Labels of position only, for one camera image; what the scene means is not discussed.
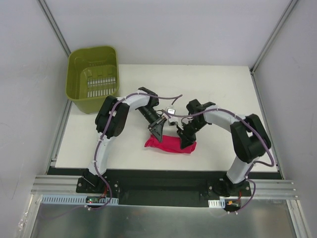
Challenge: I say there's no pink t shirt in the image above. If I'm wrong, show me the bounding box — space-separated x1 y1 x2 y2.
144 135 197 154

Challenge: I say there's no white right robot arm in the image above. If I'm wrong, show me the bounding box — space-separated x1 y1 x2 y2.
177 99 271 197

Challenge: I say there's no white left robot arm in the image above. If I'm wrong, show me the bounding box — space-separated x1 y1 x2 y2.
76 87 166 193

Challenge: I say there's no olive green plastic basket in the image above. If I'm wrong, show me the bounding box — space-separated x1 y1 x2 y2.
66 46 119 114

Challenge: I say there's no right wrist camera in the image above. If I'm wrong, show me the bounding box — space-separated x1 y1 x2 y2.
167 117 181 126

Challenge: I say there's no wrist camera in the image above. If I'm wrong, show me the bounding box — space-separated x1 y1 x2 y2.
167 117 181 126
165 107 176 115

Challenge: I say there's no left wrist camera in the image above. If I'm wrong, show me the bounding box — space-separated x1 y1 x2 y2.
165 107 176 115

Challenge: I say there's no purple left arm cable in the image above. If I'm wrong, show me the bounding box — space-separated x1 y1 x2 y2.
37 92 184 219

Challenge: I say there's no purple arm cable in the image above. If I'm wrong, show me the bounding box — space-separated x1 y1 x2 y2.
37 92 184 219
162 109 275 219

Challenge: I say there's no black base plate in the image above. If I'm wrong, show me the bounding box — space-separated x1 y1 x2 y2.
47 167 284 206

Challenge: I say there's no right white cable duct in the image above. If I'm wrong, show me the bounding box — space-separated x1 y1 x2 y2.
208 199 225 209

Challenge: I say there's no white cable duct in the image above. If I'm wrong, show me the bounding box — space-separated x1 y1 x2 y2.
42 195 119 206
208 199 225 209

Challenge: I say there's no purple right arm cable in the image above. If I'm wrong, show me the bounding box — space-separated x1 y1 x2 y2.
162 109 275 219

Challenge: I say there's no front aluminium rail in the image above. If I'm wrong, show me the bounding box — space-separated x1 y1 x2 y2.
31 175 300 200

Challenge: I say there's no left white cable duct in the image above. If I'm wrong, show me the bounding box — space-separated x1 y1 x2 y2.
42 195 119 206

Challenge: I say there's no left back frame post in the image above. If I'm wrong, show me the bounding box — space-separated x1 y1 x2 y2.
37 0 71 57

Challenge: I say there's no frame post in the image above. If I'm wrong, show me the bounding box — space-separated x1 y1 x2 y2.
37 0 71 57
250 0 300 75

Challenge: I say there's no right back frame post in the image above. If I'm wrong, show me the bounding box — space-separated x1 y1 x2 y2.
250 0 300 75

